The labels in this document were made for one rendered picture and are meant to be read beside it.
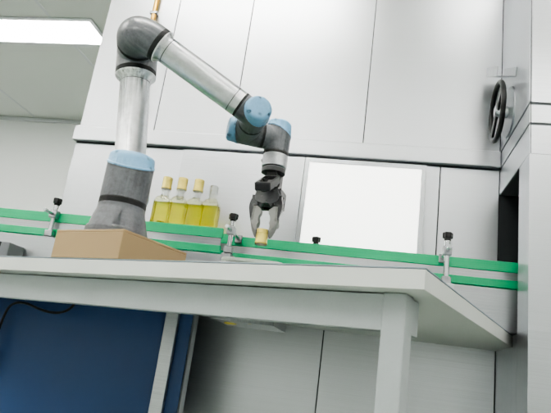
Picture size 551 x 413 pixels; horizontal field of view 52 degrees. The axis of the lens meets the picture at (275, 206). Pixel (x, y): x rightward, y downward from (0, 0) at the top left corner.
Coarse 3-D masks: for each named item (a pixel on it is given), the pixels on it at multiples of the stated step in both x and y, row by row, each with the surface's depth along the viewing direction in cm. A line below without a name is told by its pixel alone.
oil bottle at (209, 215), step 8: (208, 200) 190; (216, 200) 191; (208, 208) 188; (216, 208) 189; (200, 216) 188; (208, 216) 187; (216, 216) 189; (200, 224) 187; (208, 224) 187; (216, 224) 190
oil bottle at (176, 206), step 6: (174, 198) 192; (180, 198) 191; (174, 204) 191; (180, 204) 190; (168, 210) 191; (174, 210) 190; (180, 210) 190; (168, 216) 190; (174, 216) 189; (180, 216) 189; (168, 222) 189; (174, 222) 189; (180, 222) 189
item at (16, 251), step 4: (0, 244) 174; (4, 244) 173; (8, 244) 173; (12, 244) 174; (0, 248) 173; (4, 248) 173; (8, 248) 173; (12, 248) 175; (16, 248) 177; (20, 248) 179; (24, 248) 180; (0, 252) 173; (4, 252) 172; (8, 252) 173; (12, 252) 175; (16, 252) 177; (20, 252) 179
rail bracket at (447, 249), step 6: (444, 234) 161; (450, 234) 160; (444, 240) 161; (450, 240) 161; (444, 246) 160; (450, 246) 155; (444, 252) 159; (450, 252) 159; (444, 258) 159; (444, 264) 159; (444, 270) 158; (444, 276) 157; (444, 282) 157; (450, 282) 157
